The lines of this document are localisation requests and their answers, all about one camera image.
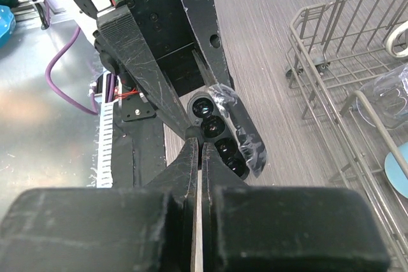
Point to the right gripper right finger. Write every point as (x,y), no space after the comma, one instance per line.
(266,228)

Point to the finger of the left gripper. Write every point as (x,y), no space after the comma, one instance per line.
(208,52)
(121,32)

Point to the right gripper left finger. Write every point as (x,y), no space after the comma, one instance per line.
(146,228)

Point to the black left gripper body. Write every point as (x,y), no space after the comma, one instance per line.
(166,30)

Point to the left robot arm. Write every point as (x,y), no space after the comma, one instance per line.
(106,54)

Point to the light blue mug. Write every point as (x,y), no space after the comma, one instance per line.
(395,175)

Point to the clear glass tumbler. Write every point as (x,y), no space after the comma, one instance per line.
(387,94)

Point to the striped ceramic mug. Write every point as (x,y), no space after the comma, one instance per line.
(396,44)

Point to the white slotted cable duct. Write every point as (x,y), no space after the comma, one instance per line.
(104,178)

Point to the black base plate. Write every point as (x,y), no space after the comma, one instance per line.
(138,149)

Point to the metal wire dish rack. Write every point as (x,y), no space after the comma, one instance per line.
(337,47)

